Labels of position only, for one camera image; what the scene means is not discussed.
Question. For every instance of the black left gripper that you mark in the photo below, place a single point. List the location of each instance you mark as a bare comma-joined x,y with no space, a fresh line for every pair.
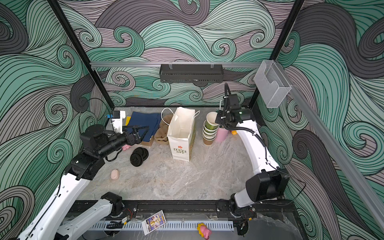
136,139

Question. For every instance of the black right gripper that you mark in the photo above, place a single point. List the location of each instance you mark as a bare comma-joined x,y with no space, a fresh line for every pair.
220,119

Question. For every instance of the green paper coffee cup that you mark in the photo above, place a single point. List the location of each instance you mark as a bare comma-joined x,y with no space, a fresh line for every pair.
210,123

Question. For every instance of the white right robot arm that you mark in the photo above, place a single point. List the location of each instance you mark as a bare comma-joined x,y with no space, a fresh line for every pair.
269,180

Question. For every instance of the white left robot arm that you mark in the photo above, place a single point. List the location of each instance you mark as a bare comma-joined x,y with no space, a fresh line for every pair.
98,143

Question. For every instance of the white paper takeout bag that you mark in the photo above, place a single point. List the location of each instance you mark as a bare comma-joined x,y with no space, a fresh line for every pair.
181,132

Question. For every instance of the navy blue napkin stack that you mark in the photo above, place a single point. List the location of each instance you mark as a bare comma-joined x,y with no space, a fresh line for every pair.
146,120

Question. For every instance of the brown cardboard napkin tray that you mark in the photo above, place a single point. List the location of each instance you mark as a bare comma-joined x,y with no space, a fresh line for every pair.
148,144

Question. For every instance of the pink straw holder cup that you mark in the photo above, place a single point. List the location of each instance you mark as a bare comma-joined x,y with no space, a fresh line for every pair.
221,135

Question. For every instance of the pink squishy toy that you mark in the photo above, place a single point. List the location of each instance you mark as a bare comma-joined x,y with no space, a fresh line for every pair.
125,147

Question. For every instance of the brown cup sleeve pile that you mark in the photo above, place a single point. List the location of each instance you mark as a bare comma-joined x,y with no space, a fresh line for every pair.
161,134

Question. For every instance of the stack of black cup lids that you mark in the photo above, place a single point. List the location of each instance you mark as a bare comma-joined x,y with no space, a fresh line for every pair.
138,156

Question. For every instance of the stack of green paper cups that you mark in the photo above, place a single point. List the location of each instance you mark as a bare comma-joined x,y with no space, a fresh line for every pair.
209,133

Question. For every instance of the pink oval soap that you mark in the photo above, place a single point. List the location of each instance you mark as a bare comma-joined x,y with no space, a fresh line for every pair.
115,174

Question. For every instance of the colourful picture card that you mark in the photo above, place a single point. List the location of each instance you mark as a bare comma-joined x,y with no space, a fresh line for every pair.
153,222

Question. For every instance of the pink yellow toy figure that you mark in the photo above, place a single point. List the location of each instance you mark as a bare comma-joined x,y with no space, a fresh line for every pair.
204,231

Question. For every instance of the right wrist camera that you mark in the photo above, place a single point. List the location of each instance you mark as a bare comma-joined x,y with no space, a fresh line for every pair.
231,102

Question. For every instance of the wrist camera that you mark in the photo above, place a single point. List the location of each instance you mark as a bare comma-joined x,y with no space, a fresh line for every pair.
231,102
117,118

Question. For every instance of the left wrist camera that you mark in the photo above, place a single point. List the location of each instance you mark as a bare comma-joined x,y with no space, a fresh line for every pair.
117,118

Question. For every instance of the aluminium wall rail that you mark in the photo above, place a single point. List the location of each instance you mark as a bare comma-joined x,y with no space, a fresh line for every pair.
138,64

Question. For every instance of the clear acrylic wall holder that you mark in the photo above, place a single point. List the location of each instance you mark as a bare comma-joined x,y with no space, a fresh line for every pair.
272,82

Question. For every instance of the black wall shelf tray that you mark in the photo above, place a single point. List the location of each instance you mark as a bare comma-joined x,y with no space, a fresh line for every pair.
191,74

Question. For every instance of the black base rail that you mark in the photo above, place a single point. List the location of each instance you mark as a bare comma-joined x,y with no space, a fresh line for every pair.
221,209

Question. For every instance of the white slotted cable duct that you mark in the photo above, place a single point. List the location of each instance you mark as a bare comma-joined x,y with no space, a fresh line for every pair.
169,226

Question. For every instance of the black corner frame post right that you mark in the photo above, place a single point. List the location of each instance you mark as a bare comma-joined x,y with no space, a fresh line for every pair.
287,27

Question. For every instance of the black corner frame post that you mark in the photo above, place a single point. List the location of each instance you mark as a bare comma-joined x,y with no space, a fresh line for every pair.
79,49
287,27

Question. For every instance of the black corner frame post left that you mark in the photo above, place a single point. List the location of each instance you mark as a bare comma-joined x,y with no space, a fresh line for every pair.
79,49

